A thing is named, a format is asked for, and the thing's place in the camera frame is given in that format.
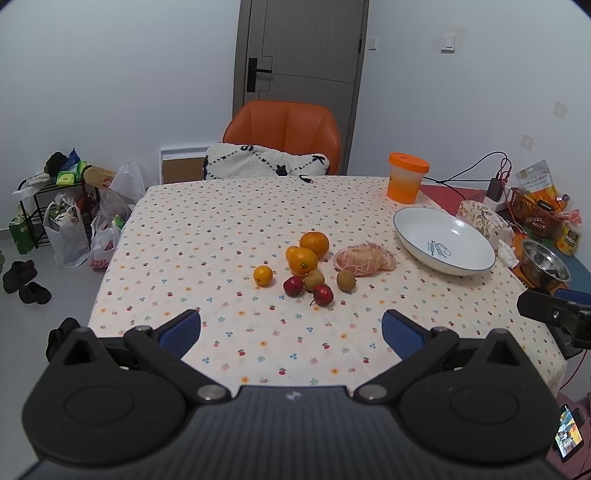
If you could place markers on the red small fruit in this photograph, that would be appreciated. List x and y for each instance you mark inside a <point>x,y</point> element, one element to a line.
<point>322,295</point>
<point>293,286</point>

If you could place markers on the large orange top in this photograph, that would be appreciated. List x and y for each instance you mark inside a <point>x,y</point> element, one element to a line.
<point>316,242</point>

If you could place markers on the peeled pomelo segment front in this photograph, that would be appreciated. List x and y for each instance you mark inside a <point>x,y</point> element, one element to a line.
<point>364,262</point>

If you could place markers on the orange leather chair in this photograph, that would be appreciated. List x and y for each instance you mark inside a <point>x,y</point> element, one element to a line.
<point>291,127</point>

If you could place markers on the brown kiwi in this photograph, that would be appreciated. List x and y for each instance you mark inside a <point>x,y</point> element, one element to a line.
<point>346,281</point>
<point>313,279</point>

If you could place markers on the orange lidded plastic container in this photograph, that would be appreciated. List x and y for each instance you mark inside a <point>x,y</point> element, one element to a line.
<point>406,176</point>

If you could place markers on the smartphone with lit screen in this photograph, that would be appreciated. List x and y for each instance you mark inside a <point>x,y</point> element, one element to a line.
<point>569,438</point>

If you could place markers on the peeled pomelo segment back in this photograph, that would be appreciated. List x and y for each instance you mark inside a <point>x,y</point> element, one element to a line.
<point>370,245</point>

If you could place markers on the grey door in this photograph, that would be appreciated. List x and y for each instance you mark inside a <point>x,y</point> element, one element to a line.
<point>315,49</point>

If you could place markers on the large orange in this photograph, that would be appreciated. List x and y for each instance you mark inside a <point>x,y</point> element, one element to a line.
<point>316,242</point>
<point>302,262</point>

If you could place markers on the black door handle lock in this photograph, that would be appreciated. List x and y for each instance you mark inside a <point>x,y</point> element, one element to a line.
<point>252,70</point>

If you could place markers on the white bowl with blue rim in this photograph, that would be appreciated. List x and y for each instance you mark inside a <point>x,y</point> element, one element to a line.
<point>443,242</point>

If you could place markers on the white black patterned cushion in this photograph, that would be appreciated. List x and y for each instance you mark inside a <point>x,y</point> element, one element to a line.
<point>227,161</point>

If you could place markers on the yellow can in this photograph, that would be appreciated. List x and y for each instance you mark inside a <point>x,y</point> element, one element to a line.
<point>568,239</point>

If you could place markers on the black shoes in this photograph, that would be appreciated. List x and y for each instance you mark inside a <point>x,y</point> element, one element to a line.
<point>20,279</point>

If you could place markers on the translucent plastic bag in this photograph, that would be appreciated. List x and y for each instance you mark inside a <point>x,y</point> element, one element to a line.
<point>126,189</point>

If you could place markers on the yellow snack bag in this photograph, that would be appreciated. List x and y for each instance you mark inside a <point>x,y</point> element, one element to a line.
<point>536,180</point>

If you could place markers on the black metal shelf rack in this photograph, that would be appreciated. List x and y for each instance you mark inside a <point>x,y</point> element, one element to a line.
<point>33,208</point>

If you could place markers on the peeled pomelo segment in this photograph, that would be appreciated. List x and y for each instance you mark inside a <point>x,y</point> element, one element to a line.
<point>364,262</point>
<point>370,245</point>

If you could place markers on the white wall switch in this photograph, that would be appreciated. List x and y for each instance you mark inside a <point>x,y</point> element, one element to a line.
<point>448,43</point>

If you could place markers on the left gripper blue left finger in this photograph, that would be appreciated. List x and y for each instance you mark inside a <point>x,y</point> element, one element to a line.
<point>178,335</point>

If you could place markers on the white plastic shopping bag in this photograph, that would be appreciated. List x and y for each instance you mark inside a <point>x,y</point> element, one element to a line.
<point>65,230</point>

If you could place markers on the crumpled white tissue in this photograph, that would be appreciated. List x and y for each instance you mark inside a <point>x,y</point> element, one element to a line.
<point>506,255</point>

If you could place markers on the cardboard panel against wall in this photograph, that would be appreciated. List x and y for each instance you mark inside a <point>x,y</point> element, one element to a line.
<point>181,164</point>

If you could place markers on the orange plastic basket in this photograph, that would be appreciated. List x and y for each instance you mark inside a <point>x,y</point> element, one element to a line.
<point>540,211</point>

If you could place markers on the floral tissue box cover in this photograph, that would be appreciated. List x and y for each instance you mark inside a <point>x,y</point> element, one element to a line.
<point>493,227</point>

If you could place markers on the black charger adapter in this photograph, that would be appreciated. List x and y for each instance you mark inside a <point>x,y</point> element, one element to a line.
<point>495,190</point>

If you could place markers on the white power strip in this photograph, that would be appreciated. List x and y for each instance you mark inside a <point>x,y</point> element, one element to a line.
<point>495,205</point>

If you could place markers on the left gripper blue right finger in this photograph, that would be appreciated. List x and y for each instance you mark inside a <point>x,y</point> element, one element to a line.
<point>403,335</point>

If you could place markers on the small mandarin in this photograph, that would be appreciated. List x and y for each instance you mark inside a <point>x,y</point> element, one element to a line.
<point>290,251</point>
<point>263,275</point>

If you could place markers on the stainless steel bowl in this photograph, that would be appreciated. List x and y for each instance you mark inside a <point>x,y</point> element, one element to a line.
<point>542,267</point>

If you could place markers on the large orange front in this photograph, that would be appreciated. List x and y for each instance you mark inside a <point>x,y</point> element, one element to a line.
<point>302,262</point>

